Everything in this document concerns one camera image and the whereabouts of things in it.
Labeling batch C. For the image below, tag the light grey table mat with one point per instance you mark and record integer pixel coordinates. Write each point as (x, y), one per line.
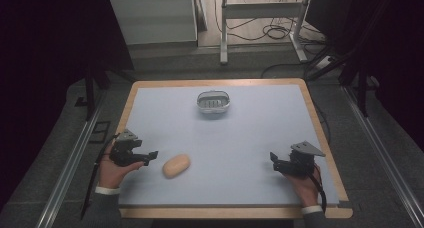
(226, 144)

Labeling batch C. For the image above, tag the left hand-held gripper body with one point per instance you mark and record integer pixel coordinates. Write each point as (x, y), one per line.
(124, 152)

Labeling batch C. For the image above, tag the clear plastic soap dish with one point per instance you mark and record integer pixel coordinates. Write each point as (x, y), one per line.
(213, 101)

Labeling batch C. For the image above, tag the white power strip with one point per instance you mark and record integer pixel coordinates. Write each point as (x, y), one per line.
(323, 62)

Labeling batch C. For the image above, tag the person's left hand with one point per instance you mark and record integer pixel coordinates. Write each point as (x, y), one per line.
(114, 171)

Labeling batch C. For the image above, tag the white metal desk frame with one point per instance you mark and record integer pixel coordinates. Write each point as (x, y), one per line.
(263, 21)

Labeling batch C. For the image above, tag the tan bread roll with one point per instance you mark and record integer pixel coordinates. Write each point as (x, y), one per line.
(176, 165)

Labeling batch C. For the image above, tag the black stand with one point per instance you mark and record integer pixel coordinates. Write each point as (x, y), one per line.
(358, 81)
(93, 88)

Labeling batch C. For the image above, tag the person's right hand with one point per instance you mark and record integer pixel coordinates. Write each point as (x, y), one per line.
(305, 187)

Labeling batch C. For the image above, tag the grey cabinet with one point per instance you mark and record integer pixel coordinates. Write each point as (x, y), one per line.
(155, 19)

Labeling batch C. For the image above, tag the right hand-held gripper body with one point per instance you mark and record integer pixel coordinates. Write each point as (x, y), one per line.
(300, 161)

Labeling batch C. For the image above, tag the aluminium rail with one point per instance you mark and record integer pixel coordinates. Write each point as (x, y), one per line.
(68, 169)
(383, 154)

